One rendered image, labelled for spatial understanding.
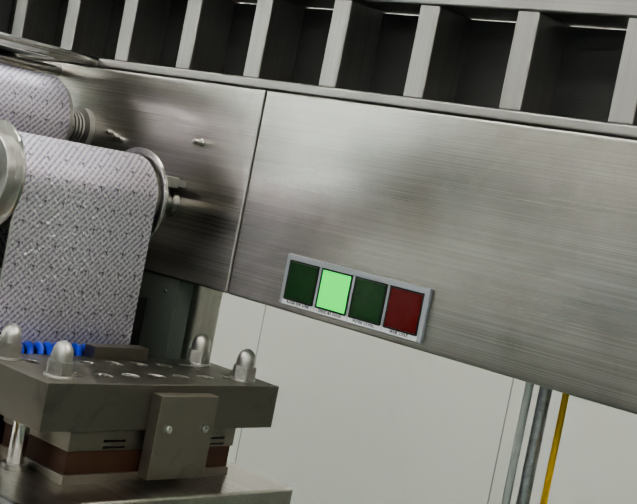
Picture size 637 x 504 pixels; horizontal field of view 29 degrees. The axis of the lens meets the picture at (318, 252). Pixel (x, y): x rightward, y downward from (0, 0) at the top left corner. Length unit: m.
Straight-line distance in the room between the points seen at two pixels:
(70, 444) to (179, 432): 0.15
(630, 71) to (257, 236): 0.60
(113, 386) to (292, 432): 3.31
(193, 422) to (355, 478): 3.04
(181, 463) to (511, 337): 0.47
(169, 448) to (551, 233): 0.56
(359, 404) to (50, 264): 3.02
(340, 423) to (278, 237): 2.99
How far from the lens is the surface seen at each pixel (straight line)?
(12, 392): 1.57
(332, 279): 1.67
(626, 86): 1.48
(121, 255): 1.80
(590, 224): 1.47
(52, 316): 1.75
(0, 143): 1.69
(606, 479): 4.10
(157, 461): 1.64
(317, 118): 1.74
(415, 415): 4.49
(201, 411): 1.66
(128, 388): 1.60
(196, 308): 2.10
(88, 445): 1.60
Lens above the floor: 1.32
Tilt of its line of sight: 3 degrees down
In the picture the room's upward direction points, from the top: 11 degrees clockwise
